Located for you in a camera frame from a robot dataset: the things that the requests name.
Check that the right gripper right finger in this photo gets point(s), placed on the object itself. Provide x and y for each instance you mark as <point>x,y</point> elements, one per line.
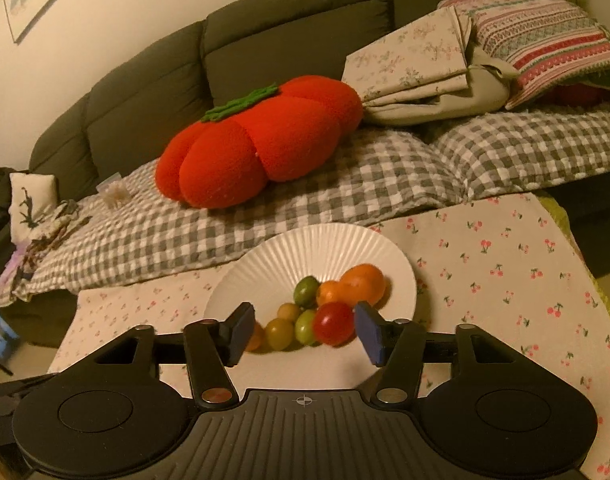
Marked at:
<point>395,347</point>

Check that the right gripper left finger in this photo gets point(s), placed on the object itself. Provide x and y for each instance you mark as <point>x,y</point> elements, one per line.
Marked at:
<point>211,346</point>

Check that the orange tangerine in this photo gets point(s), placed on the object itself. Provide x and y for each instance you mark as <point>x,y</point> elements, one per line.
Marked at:
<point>257,339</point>
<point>364,282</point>
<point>331,291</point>

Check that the olive green fruit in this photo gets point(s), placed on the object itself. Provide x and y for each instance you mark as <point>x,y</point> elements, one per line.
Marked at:
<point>279,334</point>

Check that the red tomato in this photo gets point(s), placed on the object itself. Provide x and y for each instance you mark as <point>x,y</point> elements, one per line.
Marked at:
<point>334,323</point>

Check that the orange tangerine bottom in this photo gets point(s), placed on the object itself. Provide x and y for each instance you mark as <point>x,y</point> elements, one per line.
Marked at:
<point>364,282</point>

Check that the small yellow-green fruit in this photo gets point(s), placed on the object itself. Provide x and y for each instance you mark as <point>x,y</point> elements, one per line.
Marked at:
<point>289,312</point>

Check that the orange tangerine top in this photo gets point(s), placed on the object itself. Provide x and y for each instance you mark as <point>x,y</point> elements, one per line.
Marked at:
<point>331,291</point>

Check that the large green tomato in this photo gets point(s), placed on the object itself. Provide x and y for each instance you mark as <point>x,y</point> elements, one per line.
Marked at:
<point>304,328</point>

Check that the small green fruit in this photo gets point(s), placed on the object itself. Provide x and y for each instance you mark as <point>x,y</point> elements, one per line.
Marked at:
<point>305,292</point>

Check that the white ribbed plate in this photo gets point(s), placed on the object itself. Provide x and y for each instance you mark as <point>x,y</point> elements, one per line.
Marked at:
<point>266,277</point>

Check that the cherry print tablecloth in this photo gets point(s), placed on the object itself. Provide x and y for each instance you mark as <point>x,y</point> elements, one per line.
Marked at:
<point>502,264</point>

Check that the grey checkered blanket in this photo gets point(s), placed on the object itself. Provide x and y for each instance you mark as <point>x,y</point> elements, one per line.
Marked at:
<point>375,175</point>

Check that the clear cotton swab box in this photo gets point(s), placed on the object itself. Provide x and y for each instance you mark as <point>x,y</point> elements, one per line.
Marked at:
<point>113,191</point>

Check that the floral fabric at sofa edge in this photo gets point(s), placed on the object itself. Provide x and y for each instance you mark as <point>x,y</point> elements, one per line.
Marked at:
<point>62,222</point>

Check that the small white embroidered pillow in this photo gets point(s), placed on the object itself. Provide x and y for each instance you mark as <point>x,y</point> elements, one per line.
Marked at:
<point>33,197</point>

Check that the red pumpkin plush cushion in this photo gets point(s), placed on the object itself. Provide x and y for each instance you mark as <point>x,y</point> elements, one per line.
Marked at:
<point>274,134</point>

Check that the folded floral beige bedding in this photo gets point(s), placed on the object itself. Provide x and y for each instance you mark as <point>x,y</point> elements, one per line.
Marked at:
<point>428,70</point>

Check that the striped patterned pillow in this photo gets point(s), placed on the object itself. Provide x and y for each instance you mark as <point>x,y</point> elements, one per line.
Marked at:
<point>546,41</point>

